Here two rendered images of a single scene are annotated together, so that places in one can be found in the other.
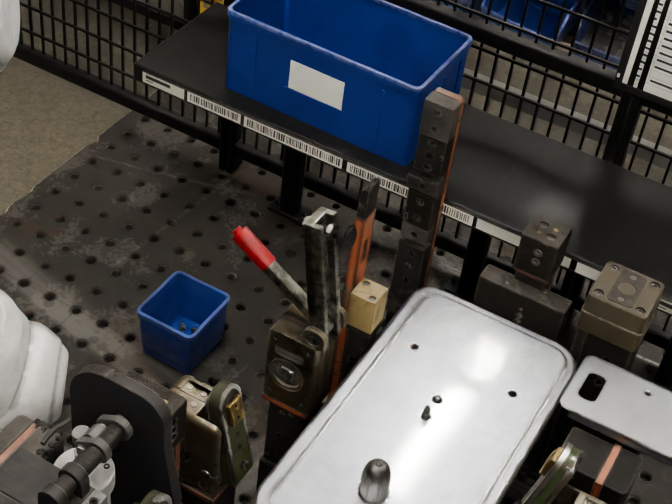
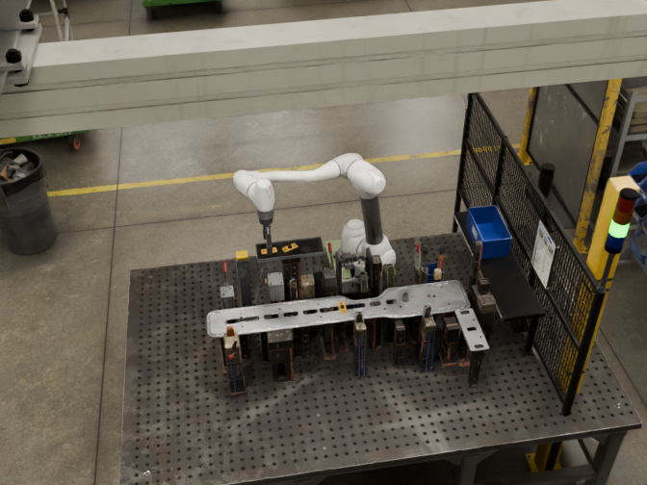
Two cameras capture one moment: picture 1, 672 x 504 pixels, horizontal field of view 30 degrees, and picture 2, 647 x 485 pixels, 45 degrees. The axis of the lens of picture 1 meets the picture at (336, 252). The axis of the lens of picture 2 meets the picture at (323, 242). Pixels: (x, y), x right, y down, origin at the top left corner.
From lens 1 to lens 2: 3.18 m
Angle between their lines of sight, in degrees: 43
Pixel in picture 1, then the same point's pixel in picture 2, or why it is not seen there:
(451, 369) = (443, 293)
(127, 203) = (454, 247)
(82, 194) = (448, 241)
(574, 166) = (518, 278)
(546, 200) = (501, 280)
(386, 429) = (419, 293)
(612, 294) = (482, 298)
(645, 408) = (469, 320)
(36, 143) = not seen: hidden behind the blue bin
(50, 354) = (388, 255)
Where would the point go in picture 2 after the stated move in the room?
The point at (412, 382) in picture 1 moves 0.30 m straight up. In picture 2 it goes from (433, 291) to (437, 248)
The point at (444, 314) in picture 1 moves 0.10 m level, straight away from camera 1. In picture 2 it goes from (454, 286) to (470, 280)
